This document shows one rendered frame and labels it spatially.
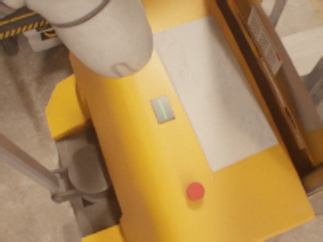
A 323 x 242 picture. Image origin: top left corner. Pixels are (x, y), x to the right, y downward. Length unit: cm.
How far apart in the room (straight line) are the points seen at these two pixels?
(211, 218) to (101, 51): 49
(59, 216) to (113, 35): 140
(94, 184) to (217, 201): 58
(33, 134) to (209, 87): 117
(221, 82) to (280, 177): 26
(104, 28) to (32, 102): 154
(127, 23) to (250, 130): 50
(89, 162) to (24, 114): 70
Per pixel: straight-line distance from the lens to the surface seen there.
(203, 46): 98
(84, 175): 135
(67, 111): 153
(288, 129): 103
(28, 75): 206
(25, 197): 187
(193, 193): 82
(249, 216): 87
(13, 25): 184
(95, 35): 47
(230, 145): 89
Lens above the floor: 174
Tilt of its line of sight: 71 degrees down
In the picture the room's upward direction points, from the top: 2 degrees counter-clockwise
